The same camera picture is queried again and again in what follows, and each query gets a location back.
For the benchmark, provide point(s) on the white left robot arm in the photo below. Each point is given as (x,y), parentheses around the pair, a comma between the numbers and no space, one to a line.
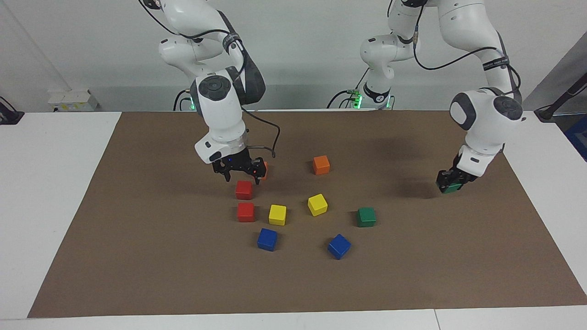
(486,123)

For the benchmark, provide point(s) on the red wooden cube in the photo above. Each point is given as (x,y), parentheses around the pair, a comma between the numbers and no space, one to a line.
(244,190)
(246,212)

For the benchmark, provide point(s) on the blue wooden cube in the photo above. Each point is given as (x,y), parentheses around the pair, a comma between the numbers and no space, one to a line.
(267,239)
(339,246)

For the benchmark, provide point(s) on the orange wooden cube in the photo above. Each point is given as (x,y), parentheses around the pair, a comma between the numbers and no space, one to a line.
(265,173)
(321,166)

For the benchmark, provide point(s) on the black clamp mount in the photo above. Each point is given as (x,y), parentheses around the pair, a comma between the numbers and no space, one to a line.
(9,117)

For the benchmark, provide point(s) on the white power strip box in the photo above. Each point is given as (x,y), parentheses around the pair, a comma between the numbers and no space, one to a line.
(69,98)

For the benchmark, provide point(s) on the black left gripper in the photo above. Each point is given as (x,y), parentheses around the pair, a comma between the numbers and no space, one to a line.
(461,174)

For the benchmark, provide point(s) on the green wooden cube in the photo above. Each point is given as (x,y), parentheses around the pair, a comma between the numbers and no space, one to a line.
(367,217)
(453,188)

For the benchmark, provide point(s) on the black stand with pole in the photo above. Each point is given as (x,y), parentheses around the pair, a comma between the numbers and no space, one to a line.
(548,112)

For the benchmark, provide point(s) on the brown table mat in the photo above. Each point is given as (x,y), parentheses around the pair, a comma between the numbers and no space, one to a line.
(183,275)

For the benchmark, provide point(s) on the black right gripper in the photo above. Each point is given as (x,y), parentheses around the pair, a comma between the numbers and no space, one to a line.
(238,161)

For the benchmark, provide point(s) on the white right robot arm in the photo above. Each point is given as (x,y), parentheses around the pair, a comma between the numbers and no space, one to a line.
(220,110)

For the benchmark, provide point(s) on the blue crate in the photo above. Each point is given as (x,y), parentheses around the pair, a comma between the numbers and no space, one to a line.
(578,135)

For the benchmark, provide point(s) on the yellow wooden cube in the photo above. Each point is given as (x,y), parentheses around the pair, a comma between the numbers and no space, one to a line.
(318,205)
(277,215)

